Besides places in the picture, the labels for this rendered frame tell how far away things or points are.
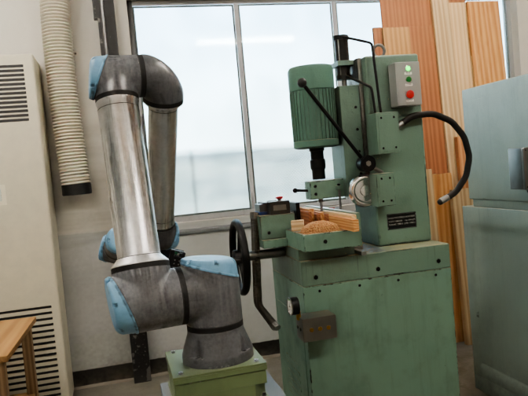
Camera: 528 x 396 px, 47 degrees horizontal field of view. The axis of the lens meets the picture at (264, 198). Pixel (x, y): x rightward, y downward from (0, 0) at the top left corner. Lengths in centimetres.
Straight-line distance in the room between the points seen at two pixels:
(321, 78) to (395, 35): 160
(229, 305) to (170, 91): 61
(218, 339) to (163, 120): 64
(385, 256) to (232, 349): 84
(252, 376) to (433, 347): 96
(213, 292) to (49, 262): 177
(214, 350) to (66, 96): 206
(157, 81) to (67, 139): 167
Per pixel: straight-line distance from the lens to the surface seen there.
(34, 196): 321
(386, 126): 225
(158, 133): 178
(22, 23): 361
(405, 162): 236
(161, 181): 186
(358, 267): 219
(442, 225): 372
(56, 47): 338
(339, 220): 215
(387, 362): 231
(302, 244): 207
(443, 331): 238
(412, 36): 392
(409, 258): 227
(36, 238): 322
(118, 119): 162
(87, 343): 360
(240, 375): 158
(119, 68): 167
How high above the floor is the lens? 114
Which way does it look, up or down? 3 degrees down
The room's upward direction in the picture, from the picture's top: 5 degrees counter-clockwise
